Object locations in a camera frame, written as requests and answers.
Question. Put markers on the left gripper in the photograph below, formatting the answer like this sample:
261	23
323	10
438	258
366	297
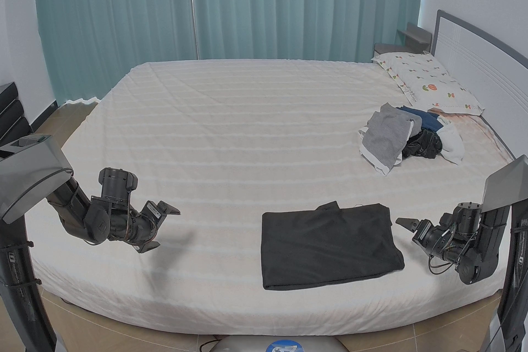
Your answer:
144	226

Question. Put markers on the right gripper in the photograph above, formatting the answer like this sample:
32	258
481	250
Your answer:
429	237

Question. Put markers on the black T-shirt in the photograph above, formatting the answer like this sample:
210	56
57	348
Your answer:
326	247

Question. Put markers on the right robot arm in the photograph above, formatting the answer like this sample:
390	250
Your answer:
489	235

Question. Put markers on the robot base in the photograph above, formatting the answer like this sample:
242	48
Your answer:
247	344

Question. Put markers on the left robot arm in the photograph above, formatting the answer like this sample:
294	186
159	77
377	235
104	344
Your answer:
70	210

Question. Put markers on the pile of clothes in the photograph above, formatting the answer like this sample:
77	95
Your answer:
385	136

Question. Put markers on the bed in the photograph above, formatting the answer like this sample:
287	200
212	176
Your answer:
227	127

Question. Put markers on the white printed pillow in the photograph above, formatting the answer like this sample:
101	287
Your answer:
429	82

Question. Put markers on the black chest of drawers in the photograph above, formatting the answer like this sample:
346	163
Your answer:
12	115

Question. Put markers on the grey bedside table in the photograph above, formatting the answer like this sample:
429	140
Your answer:
416	35

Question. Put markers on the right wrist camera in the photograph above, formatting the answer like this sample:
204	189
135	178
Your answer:
446	219

